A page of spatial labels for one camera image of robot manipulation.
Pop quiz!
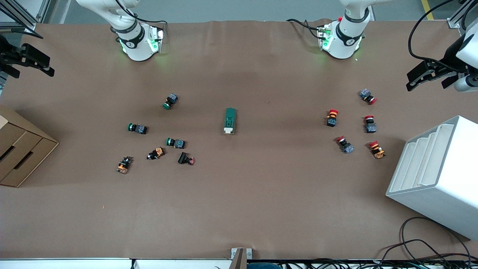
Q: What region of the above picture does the green load switch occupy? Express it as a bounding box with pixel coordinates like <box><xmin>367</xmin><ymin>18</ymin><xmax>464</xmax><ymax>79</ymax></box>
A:
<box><xmin>223</xmin><ymin>108</ymin><xmax>237</xmax><ymax>135</ymax></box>

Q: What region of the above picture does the brown cardboard box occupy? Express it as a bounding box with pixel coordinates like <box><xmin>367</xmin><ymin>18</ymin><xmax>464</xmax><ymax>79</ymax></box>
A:
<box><xmin>0</xmin><ymin>105</ymin><xmax>59</xmax><ymax>188</ymax></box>

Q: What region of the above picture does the red push button orange block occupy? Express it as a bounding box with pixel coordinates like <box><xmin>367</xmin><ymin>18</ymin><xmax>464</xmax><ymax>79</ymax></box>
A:
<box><xmin>368</xmin><ymin>140</ymin><xmax>386</xmax><ymax>160</ymax></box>

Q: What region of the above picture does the white stepped plastic rack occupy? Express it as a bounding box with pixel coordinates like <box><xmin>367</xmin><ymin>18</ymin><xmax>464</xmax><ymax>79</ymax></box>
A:
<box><xmin>386</xmin><ymin>115</ymin><xmax>478</xmax><ymax>241</ymax></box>

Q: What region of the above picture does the brown paper table cover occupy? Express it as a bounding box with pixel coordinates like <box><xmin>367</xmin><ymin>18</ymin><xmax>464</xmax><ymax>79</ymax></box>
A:
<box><xmin>0</xmin><ymin>19</ymin><xmax>478</xmax><ymax>260</ymax></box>

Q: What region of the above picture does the white table edge strip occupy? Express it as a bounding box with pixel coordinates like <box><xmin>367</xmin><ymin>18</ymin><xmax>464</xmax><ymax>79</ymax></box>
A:
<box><xmin>0</xmin><ymin>258</ymin><xmax>233</xmax><ymax>269</ymax></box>

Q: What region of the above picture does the aluminium frame profile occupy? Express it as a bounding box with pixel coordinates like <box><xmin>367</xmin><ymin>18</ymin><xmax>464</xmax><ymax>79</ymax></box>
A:
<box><xmin>0</xmin><ymin>0</ymin><xmax>51</xmax><ymax>31</ymax></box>
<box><xmin>447</xmin><ymin>0</ymin><xmax>478</xmax><ymax>29</ymax></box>

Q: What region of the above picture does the black looped gripper cable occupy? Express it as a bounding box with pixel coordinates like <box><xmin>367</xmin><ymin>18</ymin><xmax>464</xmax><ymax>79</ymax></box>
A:
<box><xmin>408</xmin><ymin>0</ymin><xmax>467</xmax><ymax>63</ymax></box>

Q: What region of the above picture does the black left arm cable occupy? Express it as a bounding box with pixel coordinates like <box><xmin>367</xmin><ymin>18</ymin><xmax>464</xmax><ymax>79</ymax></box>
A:
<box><xmin>286</xmin><ymin>18</ymin><xmax>326</xmax><ymax>38</ymax></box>

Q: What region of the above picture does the black looped floor cable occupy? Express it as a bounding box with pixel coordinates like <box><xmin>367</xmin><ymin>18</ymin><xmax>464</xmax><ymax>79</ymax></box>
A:
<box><xmin>377</xmin><ymin>217</ymin><xmax>473</xmax><ymax>269</ymax></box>

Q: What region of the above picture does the black cable bundle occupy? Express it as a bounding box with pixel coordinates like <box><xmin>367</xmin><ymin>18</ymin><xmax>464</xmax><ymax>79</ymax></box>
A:
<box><xmin>258</xmin><ymin>258</ymin><xmax>478</xmax><ymax>269</ymax></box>

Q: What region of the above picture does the aluminium bracket with post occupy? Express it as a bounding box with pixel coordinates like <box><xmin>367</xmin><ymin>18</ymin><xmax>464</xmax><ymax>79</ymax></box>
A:
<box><xmin>231</xmin><ymin>248</ymin><xmax>252</xmax><ymax>269</ymax></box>

